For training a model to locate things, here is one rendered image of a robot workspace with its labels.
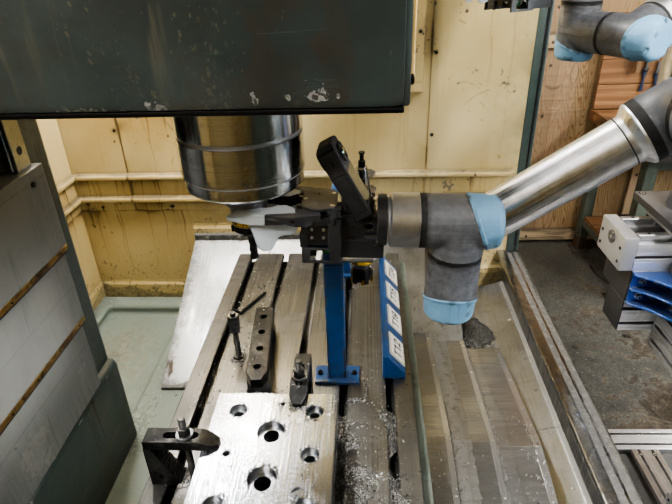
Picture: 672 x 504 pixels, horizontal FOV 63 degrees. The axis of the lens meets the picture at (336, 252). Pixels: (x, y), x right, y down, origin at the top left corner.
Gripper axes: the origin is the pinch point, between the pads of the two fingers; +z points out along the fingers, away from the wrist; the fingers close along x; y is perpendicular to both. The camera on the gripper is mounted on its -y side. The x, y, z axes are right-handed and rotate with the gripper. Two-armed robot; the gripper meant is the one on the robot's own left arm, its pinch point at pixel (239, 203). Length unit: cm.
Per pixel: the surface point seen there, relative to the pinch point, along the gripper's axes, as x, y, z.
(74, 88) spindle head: -12.5, -18.1, 12.7
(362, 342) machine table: 38, 53, -17
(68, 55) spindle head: -12.5, -21.3, 12.5
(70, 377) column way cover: 13, 45, 41
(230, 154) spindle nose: -8.0, -9.7, -1.4
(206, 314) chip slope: 73, 72, 32
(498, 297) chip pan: 91, 75, -64
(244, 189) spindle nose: -7.8, -5.3, -2.6
